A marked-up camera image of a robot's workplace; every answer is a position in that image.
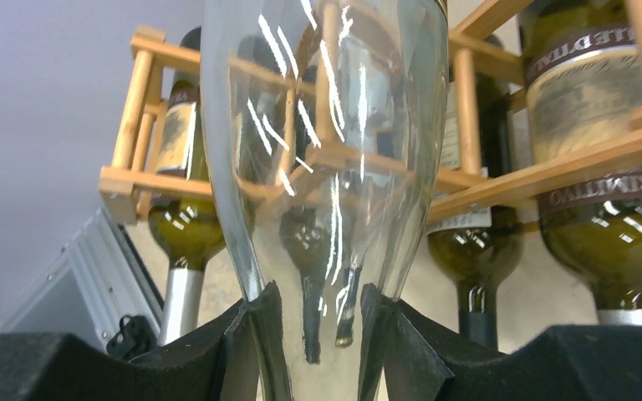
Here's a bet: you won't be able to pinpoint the dark labelled wine bottle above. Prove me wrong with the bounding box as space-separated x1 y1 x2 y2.
426 73 524 349

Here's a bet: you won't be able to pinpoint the clear bottle front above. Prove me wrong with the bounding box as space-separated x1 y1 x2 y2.
200 1 448 400

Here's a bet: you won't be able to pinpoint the clear liquor bottle black cap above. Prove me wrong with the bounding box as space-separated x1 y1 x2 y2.
335 265 363 348

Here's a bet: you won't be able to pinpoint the olive green wine bottle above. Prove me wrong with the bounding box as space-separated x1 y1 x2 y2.
517 1 642 326

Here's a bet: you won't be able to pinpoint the aluminium frame rails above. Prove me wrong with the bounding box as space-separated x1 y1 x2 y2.
0 209 163 361

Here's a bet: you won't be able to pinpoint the dark bottle in lower rack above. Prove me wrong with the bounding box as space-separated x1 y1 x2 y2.
279 206 330 364

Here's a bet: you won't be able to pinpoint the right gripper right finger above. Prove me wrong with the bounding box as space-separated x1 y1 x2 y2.
359 285 642 400

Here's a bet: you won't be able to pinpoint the wooden wine rack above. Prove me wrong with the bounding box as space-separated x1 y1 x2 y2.
98 0 642 226

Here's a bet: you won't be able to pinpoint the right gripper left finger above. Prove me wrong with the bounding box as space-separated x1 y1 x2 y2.
0 282 281 400

